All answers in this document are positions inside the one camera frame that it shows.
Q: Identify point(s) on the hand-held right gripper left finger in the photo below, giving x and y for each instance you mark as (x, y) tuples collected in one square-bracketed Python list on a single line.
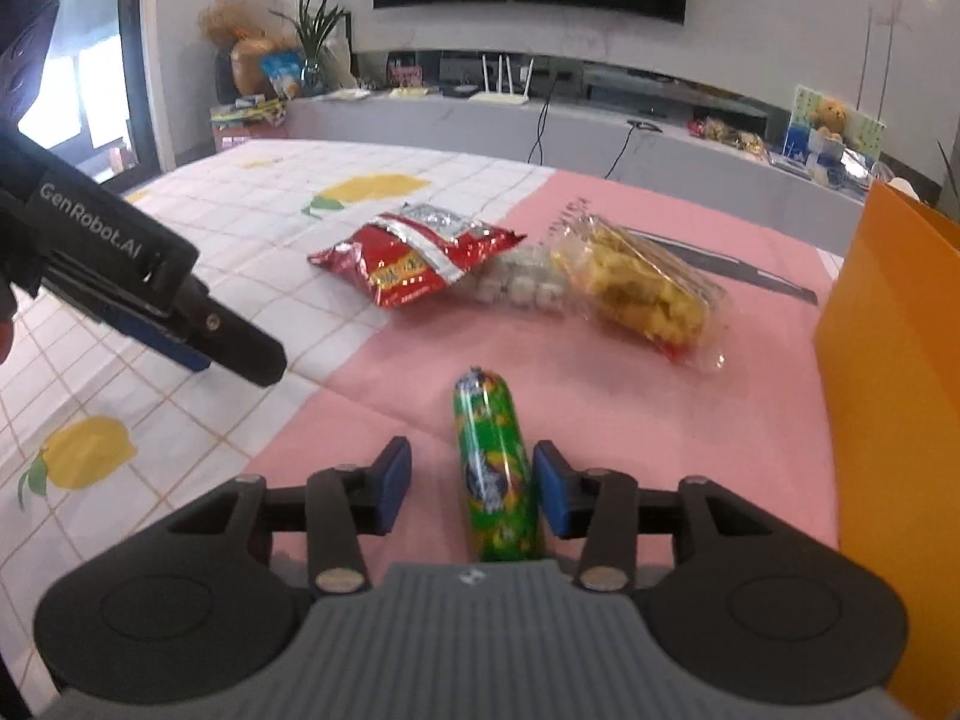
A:
[(394, 481)]

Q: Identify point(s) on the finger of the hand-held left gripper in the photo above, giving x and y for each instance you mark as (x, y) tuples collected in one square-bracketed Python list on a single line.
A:
[(240, 345)]

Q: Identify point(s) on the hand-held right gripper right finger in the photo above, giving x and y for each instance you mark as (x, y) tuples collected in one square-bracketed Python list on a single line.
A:
[(553, 493)]

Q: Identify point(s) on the green sausage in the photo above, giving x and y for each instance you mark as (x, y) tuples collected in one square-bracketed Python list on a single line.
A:
[(491, 450)]

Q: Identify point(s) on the orange cardboard box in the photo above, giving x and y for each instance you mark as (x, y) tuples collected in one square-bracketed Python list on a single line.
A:
[(892, 427)]

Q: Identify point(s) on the clear bag of yellow snacks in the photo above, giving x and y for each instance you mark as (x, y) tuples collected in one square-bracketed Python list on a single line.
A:
[(637, 292)]

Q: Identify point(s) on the pile of wrapped snacks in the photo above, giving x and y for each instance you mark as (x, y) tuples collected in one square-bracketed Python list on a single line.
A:
[(727, 133)]

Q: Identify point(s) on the pink mat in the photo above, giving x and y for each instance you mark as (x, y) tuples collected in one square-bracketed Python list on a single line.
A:
[(420, 360)]

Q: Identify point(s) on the checkered lemon print tablecloth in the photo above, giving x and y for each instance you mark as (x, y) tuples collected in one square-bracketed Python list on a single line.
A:
[(247, 195)]

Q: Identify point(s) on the pink box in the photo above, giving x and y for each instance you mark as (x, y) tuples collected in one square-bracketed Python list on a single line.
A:
[(240, 139)]

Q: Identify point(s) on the red snack bag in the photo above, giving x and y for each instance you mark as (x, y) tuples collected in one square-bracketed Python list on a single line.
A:
[(405, 262)]

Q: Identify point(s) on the yellow packets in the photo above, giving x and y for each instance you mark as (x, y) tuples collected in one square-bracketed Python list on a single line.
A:
[(247, 112)]

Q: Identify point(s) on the clear packet of white candies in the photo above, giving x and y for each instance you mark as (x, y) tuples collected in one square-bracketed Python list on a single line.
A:
[(517, 285)]

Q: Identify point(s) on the brown round ornament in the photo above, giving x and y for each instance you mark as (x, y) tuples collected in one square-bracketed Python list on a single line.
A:
[(244, 60)]

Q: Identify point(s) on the blue snack bag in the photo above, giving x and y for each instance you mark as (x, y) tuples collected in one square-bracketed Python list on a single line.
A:
[(281, 75)]

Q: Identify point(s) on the potted grass plant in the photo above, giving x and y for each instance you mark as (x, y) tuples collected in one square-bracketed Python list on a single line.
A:
[(319, 30)]

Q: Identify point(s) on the grey television bench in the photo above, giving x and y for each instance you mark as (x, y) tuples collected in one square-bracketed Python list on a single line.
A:
[(465, 135)]

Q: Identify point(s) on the pink packet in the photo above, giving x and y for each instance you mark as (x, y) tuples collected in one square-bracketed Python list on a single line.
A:
[(405, 76)]

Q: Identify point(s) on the white router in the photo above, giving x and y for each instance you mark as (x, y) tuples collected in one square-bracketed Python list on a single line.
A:
[(499, 94)]

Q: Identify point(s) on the white and blue container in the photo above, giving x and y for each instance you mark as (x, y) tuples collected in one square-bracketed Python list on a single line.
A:
[(829, 159)]

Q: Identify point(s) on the brown teddy bear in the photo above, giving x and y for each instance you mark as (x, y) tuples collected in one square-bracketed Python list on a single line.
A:
[(832, 116)]

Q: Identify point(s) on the green picture board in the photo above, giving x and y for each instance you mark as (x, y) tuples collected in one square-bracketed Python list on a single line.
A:
[(866, 135)]

